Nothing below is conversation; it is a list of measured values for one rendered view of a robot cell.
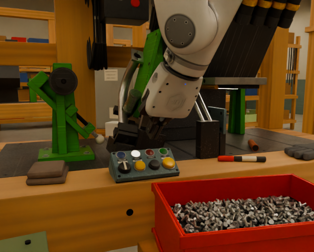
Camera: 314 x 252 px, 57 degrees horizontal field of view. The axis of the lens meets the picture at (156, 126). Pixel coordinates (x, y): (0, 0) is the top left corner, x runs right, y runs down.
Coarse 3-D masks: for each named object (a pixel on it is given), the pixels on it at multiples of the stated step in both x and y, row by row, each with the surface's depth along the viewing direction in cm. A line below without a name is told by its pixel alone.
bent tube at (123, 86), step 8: (136, 56) 94; (128, 64) 95; (136, 64) 93; (128, 72) 96; (128, 80) 98; (120, 88) 99; (128, 88) 99; (120, 96) 97; (120, 104) 95; (120, 112) 92; (120, 120) 90
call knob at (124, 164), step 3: (123, 162) 64; (126, 162) 65; (120, 165) 64; (123, 165) 64; (126, 165) 64; (129, 165) 64; (120, 168) 64; (123, 168) 63; (126, 168) 63; (129, 168) 64; (123, 171) 63; (126, 171) 64
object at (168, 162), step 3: (165, 159) 68; (168, 159) 68; (171, 159) 68; (165, 162) 67; (168, 162) 67; (171, 162) 67; (174, 162) 68; (165, 165) 67; (168, 165) 67; (171, 165) 67
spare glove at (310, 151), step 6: (294, 144) 92; (300, 144) 92; (306, 144) 91; (312, 144) 91; (288, 150) 86; (294, 150) 85; (300, 150) 84; (306, 150) 84; (312, 150) 85; (294, 156) 83; (300, 156) 82; (306, 156) 81; (312, 156) 82
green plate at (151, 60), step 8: (152, 32) 90; (160, 32) 85; (152, 40) 88; (160, 40) 86; (144, 48) 94; (152, 48) 86; (160, 48) 86; (144, 56) 92; (152, 56) 85; (160, 56) 87; (144, 64) 90; (152, 64) 85; (144, 72) 88; (152, 72) 87; (136, 80) 95; (144, 80) 87; (136, 88) 93
